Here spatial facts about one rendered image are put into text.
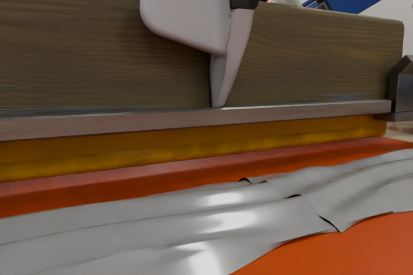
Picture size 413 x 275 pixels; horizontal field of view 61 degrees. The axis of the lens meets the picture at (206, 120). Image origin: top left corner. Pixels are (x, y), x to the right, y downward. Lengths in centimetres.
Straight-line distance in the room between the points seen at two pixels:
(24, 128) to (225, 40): 10
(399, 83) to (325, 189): 16
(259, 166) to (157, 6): 12
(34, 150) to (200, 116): 8
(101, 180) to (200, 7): 11
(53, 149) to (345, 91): 20
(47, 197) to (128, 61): 8
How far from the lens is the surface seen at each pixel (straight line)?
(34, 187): 21
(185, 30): 18
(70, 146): 20
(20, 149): 19
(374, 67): 31
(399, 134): 40
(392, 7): 257
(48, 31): 18
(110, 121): 17
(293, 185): 18
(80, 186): 20
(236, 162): 24
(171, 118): 18
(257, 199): 16
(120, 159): 20
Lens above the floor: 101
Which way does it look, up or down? 8 degrees down
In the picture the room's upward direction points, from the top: 1 degrees clockwise
